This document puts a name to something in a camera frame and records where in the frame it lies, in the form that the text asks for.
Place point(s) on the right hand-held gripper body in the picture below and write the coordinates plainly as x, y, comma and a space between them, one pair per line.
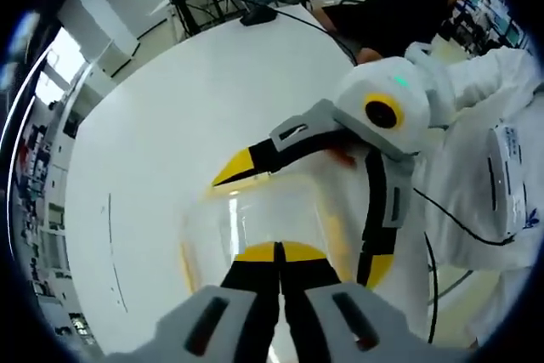
408, 91

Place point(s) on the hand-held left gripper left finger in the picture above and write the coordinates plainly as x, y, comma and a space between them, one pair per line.
251, 295

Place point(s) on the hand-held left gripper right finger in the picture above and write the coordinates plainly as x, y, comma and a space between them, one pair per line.
310, 295

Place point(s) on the pale yellow plastic latch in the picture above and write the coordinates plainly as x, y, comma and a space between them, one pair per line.
340, 235

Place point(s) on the colourful goods shelving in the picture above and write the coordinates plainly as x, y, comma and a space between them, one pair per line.
493, 18

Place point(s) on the white chest device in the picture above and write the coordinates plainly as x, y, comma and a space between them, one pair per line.
508, 176

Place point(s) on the black flat device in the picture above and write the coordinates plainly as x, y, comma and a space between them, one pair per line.
257, 17

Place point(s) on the black laptop stand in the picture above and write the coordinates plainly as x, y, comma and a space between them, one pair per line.
191, 10

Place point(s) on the background shelving with goods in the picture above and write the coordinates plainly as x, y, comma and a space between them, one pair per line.
47, 231

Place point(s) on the slim white pillar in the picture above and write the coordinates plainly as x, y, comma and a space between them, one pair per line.
102, 23

